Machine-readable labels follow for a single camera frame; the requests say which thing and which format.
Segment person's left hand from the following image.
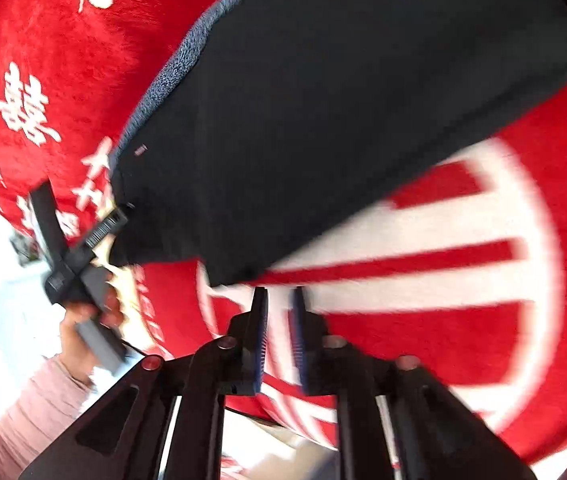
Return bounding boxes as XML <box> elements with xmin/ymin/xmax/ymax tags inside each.
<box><xmin>58</xmin><ymin>281</ymin><xmax>126</xmax><ymax>387</ymax></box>

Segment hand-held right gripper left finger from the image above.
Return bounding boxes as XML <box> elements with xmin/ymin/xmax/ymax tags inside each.
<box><xmin>18</xmin><ymin>286</ymin><xmax>269</xmax><ymax>480</ymax></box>

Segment person's left forearm pink sleeve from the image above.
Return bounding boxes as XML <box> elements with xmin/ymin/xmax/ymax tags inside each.
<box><xmin>0</xmin><ymin>354</ymin><xmax>97</xmax><ymax>480</ymax></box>

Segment red printed blanket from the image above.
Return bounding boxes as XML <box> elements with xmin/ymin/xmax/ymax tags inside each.
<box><xmin>0</xmin><ymin>0</ymin><xmax>567</xmax><ymax>466</ymax></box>

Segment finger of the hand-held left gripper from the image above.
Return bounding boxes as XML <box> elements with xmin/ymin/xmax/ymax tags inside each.
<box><xmin>28</xmin><ymin>181</ymin><xmax>71</xmax><ymax>264</ymax></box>
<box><xmin>70</xmin><ymin>204</ymin><xmax>131</xmax><ymax>267</ymax></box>

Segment black pants with grey waistband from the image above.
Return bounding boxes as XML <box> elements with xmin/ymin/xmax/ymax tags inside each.
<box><xmin>108</xmin><ymin>0</ymin><xmax>567</xmax><ymax>288</ymax></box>

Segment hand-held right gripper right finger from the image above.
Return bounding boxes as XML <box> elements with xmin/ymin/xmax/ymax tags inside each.
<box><xmin>291</xmin><ymin>286</ymin><xmax>539</xmax><ymax>480</ymax></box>

